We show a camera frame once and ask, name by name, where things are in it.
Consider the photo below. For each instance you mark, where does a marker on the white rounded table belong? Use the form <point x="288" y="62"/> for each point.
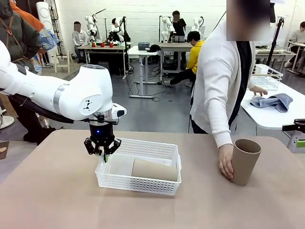
<point x="274" y="119"/>

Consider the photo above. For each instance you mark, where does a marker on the black baseball cap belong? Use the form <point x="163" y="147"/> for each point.
<point x="155" y="48"/>

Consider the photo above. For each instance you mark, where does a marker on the person in white cardigan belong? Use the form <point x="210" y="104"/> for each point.
<point x="214" y="83"/>

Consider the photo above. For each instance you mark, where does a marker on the mannequin in green puffer jacket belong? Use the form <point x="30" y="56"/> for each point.
<point x="19" y="35"/>

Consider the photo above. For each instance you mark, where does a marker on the man in white shirt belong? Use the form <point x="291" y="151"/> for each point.
<point x="79" y="39"/>

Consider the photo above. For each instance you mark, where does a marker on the small white side table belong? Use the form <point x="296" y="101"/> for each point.
<point x="297" y="44"/>

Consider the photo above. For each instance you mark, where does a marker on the white rectangular container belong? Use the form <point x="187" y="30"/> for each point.
<point x="262" y="69"/>

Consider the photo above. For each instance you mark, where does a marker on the person in yellow hoodie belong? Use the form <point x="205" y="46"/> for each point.
<point x="196" y="55"/>

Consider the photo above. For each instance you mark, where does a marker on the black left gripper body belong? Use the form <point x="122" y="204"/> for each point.
<point x="102" y="133"/>

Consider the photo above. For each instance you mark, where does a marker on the white wooden stool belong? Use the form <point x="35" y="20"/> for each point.
<point x="55" y="62"/>

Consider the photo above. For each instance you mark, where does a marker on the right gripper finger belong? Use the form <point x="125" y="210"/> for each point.
<point x="293" y="128"/>
<point x="301" y="144"/>

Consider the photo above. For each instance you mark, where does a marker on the person in black t-shirt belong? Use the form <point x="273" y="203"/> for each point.
<point x="178" y="26"/>

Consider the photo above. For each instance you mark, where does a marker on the person's right hand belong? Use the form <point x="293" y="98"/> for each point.
<point x="226" y="159"/>

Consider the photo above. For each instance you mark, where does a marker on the blue-gray towel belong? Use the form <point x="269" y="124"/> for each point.
<point x="281" y="101"/>

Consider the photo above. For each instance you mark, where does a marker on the white perforated plastic basket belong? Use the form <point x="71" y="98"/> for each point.
<point x="143" y="184"/>

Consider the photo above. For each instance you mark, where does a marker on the black camera tripod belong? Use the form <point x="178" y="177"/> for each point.
<point x="276" y="40"/>

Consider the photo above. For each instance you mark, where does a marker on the wood-top table with black frame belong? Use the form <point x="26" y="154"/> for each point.
<point x="114" y="47"/>

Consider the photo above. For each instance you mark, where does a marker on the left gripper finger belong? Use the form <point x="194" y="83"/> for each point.
<point x="91" y="146"/>
<point x="114" y="146"/>

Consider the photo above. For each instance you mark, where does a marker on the black vertical stand pole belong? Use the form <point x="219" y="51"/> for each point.
<point x="124" y="31"/>

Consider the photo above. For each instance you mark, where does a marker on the white standing air conditioner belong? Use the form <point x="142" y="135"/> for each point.
<point x="44" y="12"/>

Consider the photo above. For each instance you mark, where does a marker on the round white fan base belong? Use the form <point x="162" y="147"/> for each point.
<point x="6" y="122"/>

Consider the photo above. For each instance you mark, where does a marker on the person's left hand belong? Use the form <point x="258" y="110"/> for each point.
<point x="258" y="90"/>

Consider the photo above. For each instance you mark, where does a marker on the gray plastic crate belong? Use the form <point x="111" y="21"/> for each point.
<point x="143" y="46"/>

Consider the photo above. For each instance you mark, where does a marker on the white height-adjustable desk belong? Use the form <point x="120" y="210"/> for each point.
<point x="140" y="52"/>

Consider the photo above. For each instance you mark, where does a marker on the person's right forearm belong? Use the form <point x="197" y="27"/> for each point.
<point x="221" y="128"/>

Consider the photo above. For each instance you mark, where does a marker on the long beige work table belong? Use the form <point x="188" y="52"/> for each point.
<point x="274" y="51"/>

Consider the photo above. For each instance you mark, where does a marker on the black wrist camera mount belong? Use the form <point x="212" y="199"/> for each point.
<point x="101" y="118"/>

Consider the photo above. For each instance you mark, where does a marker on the seated person in gray top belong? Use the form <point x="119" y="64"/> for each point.
<point x="297" y="35"/>

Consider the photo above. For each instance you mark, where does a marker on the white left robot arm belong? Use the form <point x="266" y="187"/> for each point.
<point x="78" y="95"/>

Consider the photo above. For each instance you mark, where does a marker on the brown board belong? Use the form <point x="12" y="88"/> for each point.
<point x="4" y="152"/>

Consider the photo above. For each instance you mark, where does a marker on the wood-top table with white legs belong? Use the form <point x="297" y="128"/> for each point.
<point x="171" y="44"/>

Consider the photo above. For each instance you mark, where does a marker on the mannequin in orange blue clothes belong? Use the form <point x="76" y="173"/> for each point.
<point x="48" y="39"/>

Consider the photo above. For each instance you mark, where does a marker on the brown paper cup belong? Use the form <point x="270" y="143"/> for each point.
<point x="246" y="164"/>
<point x="155" y="170"/>

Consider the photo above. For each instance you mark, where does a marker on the person's left forearm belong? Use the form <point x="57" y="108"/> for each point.
<point x="250" y="84"/>

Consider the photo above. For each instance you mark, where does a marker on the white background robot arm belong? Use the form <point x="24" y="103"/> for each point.
<point x="118" y="28"/>
<point x="166" y="27"/>
<point x="197" y="25"/>
<point x="91" y="26"/>

